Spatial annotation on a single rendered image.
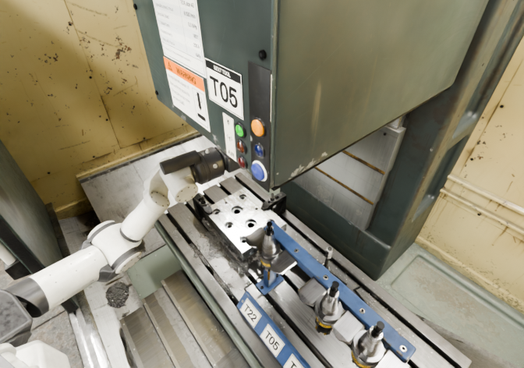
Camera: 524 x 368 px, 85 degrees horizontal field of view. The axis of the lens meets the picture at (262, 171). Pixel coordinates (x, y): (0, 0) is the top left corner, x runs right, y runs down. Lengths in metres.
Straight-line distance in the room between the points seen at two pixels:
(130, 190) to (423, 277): 1.64
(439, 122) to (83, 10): 1.47
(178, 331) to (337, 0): 1.19
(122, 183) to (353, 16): 1.61
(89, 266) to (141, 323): 0.60
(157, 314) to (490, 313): 1.47
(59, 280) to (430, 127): 1.09
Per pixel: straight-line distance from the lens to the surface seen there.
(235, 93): 0.44
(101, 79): 1.69
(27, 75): 1.64
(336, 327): 0.77
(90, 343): 1.33
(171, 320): 1.34
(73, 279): 0.84
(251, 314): 1.07
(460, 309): 1.72
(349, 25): 0.45
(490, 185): 1.48
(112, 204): 1.80
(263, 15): 0.36
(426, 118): 1.05
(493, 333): 1.74
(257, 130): 0.41
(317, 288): 0.80
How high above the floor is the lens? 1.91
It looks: 39 degrees down
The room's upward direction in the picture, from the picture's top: straight up
